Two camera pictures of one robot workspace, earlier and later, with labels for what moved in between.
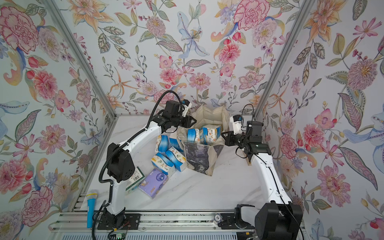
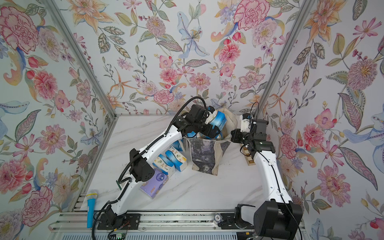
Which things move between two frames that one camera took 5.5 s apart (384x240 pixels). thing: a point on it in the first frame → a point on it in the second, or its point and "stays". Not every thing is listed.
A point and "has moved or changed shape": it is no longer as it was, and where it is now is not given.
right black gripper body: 234,140 → 240,138
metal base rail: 161,225 stays
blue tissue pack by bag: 175,144 stays
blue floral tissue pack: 178,160 stays
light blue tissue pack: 163,143 has moved or changed shape
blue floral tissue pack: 163,164 stays
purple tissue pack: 153,183 stays
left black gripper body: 184,121 → 204,128
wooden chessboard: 249,163 stays
